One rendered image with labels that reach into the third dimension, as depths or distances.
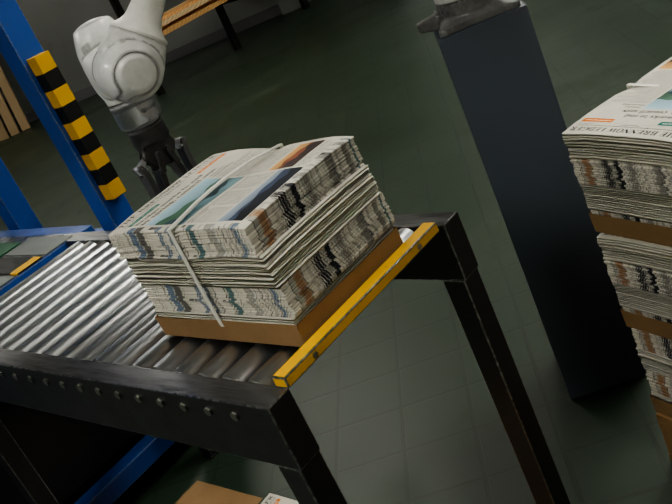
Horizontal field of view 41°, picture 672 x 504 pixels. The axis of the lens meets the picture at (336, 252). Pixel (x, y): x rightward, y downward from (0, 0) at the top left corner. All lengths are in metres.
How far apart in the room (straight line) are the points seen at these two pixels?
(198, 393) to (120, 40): 0.60
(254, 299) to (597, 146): 0.69
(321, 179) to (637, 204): 0.60
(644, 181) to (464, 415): 1.06
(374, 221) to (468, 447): 1.02
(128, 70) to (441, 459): 1.34
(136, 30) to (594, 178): 0.87
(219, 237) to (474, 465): 1.17
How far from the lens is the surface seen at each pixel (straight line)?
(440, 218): 1.62
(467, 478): 2.29
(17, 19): 2.66
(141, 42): 1.55
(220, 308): 1.49
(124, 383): 1.60
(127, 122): 1.74
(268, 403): 1.31
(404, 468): 2.41
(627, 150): 1.63
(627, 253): 1.79
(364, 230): 1.47
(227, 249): 1.36
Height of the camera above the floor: 1.44
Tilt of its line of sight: 23 degrees down
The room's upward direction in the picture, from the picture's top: 25 degrees counter-clockwise
